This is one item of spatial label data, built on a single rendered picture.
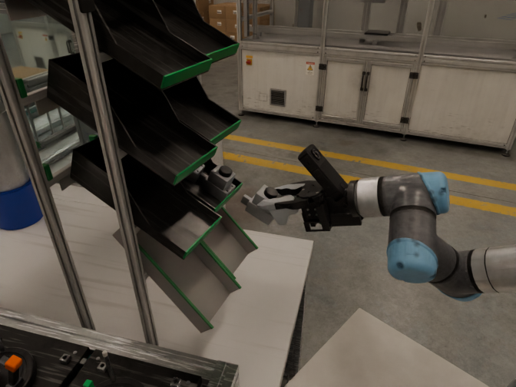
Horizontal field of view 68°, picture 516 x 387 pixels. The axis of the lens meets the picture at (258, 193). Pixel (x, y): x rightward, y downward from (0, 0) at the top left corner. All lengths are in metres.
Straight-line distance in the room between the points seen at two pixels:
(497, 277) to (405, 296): 1.76
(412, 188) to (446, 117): 3.77
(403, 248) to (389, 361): 0.44
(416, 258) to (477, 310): 1.92
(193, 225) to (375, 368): 0.54
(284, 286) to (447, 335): 1.36
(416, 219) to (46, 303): 0.98
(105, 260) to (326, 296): 1.41
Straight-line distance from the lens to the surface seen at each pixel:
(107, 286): 1.23
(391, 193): 0.71
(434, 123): 4.48
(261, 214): 0.84
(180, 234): 0.78
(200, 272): 0.92
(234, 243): 1.04
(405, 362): 1.05
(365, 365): 1.02
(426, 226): 0.68
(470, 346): 2.36
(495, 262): 0.73
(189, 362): 0.88
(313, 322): 2.21
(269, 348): 1.01
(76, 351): 0.94
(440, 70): 4.34
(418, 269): 0.65
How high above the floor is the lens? 1.67
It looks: 31 degrees down
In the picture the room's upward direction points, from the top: straight up
